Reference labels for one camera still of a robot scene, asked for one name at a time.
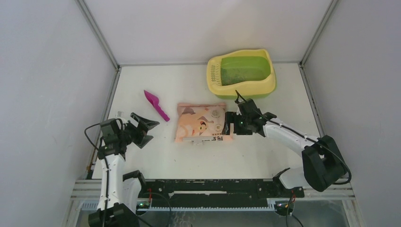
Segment white slotted cable duct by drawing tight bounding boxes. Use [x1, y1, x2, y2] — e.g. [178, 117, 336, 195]
[80, 200, 278, 212]

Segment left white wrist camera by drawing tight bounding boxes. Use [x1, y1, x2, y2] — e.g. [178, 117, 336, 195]
[115, 111, 128, 124]

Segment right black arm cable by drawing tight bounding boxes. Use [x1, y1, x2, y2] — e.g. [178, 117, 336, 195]
[235, 90, 353, 186]

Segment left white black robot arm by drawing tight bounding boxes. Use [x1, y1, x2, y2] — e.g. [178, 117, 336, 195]
[88, 113, 159, 227]

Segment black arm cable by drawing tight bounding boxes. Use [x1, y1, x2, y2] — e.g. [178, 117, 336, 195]
[235, 90, 353, 186]
[84, 117, 126, 227]

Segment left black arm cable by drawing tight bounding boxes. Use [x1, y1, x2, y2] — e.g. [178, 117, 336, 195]
[84, 117, 126, 227]

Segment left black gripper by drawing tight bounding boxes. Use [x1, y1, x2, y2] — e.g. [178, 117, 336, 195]
[118, 113, 159, 148]

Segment pink cat litter bag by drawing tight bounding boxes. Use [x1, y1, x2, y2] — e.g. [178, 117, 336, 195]
[175, 102, 234, 143]

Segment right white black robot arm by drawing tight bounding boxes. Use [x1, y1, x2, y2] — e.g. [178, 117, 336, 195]
[223, 99, 352, 197]

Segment black sealing clip strip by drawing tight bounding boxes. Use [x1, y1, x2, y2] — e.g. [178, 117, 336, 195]
[182, 135, 233, 145]

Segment magenta plastic scoop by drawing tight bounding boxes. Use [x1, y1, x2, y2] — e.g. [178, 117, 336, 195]
[144, 90, 170, 122]

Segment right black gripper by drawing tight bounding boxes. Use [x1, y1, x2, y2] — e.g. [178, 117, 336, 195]
[222, 111, 253, 135]

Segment yellow green litter box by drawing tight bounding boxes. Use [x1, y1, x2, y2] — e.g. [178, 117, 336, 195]
[206, 49, 277, 99]

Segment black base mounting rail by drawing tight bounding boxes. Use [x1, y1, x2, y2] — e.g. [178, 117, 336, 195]
[142, 179, 305, 206]

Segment green cat litter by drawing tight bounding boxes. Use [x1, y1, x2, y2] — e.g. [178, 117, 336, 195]
[221, 66, 271, 86]

